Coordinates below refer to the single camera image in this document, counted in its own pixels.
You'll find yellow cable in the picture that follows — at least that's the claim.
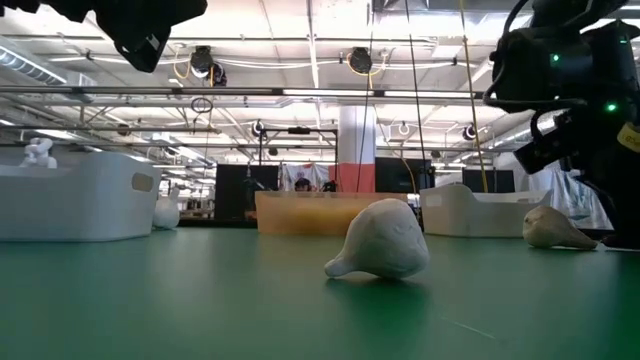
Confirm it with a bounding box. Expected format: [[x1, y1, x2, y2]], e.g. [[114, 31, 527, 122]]
[[458, 0, 490, 194]]

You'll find silver ceiling air duct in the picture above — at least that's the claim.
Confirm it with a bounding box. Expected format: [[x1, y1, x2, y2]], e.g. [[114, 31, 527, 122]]
[[0, 46, 70, 87]]

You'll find black ceiling cable reel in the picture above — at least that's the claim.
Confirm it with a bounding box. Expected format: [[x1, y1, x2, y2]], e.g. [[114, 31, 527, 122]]
[[189, 44, 216, 80], [209, 62, 229, 88], [346, 45, 375, 76]]

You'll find white and red column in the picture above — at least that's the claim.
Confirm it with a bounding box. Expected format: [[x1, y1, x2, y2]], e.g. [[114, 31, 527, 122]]
[[338, 104, 377, 194]]

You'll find black tubular stand frame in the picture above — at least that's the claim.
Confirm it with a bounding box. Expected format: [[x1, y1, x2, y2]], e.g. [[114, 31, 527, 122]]
[[257, 126, 340, 194]]

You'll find hanging black cable loop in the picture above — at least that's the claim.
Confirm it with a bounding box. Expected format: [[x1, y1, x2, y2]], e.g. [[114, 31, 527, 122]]
[[190, 96, 215, 115]]

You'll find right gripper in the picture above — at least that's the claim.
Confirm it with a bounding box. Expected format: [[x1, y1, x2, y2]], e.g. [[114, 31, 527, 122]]
[[559, 107, 640, 251]]

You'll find white plastic basket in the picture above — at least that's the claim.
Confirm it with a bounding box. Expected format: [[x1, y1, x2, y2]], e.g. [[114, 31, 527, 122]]
[[0, 151, 163, 243], [418, 183, 554, 239]]

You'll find white blocky figure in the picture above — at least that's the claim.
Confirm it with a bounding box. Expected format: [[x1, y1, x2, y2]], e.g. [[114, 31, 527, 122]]
[[18, 136, 58, 170]]

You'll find white hanging cloth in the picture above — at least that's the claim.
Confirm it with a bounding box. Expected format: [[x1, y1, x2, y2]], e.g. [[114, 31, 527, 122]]
[[279, 161, 332, 193]]

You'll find blue patterned draped cloth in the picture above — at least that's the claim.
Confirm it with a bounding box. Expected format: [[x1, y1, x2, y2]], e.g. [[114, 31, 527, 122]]
[[529, 164, 614, 231]]

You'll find beige shell at right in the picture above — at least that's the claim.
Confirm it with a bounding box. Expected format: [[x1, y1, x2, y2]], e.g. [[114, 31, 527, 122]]
[[521, 204, 599, 251]]

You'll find thin black hanging cable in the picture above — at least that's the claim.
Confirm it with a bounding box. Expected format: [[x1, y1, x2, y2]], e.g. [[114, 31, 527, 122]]
[[355, 0, 376, 194]]

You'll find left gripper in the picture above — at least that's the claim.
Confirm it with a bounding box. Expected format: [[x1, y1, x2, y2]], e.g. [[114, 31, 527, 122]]
[[94, 0, 209, 74]]

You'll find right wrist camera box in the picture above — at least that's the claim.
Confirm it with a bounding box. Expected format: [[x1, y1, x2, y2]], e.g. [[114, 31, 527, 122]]
[[513, 110, 571, 175]]

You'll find long black cable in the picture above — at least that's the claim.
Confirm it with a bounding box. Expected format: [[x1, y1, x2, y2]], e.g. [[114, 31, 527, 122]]
[[402, 0, 430, 194]]

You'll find orange translucent basket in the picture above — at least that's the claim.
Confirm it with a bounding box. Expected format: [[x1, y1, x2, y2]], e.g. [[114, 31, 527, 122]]
[[254, 190, 416, 237]]

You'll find black partition panel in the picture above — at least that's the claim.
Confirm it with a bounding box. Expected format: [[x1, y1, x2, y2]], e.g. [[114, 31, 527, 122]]
[[461, 168, 517, 194], [374, 156, 435, 194], [214, 164, 280, 222]]

